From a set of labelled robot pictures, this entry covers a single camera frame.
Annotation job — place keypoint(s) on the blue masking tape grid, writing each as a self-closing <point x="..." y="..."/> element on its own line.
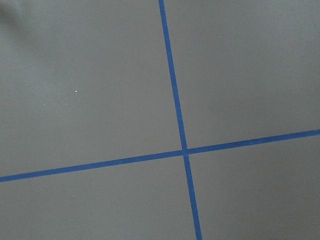
<point x="159" y="119"/>

